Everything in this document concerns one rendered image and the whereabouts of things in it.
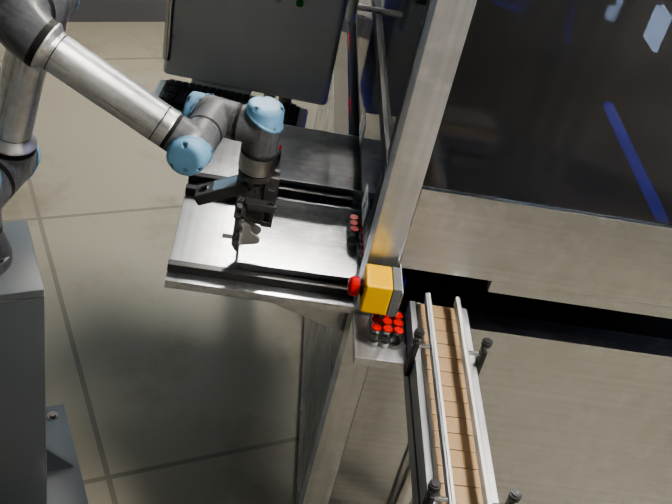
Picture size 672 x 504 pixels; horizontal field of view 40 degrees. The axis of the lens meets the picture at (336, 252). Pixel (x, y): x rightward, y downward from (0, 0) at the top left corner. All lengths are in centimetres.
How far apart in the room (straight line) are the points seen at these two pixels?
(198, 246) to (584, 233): 82
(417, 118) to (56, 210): 213
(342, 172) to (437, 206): 62
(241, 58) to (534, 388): 129
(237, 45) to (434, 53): 121
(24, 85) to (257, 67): 99
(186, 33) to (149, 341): 100
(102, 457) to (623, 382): 144
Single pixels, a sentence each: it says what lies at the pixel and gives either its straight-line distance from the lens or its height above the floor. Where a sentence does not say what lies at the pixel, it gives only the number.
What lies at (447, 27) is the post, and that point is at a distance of 159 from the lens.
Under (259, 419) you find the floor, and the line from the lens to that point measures 286.
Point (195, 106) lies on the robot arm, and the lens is 181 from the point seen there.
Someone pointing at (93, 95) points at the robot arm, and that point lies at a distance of 171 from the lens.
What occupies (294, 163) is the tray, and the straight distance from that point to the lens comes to 234.
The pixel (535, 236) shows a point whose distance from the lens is 185.
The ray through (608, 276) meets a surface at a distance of 195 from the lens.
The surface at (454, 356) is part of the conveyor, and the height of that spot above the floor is 93.
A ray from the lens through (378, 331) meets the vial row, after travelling 184.
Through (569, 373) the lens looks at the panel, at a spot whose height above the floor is 79.
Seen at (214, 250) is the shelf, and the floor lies 88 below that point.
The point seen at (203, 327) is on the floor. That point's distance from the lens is 311.
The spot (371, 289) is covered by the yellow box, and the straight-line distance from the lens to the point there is 177.
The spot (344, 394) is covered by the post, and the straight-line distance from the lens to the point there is 211.
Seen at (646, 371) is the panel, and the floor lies 83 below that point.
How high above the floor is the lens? 214
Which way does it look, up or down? 37 degrees down
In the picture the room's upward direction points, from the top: 13 degrees clockwise
